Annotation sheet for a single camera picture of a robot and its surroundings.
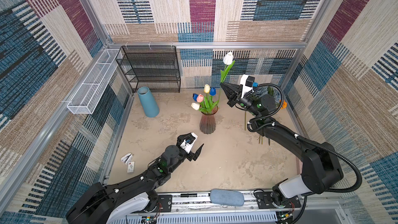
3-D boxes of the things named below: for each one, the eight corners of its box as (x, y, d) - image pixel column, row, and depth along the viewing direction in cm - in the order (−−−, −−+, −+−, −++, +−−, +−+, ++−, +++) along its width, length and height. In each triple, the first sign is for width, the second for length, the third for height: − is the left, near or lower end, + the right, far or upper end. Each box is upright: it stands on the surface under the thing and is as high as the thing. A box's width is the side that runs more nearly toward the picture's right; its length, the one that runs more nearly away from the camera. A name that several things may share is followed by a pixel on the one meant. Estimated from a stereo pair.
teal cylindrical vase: (144, 115, 109) (133, 93, 92) (151, 107, 113) (142, 85, 96) (154, 119, 107) (145, 98, 90) (160, 111, 111) (153, 89, 94)
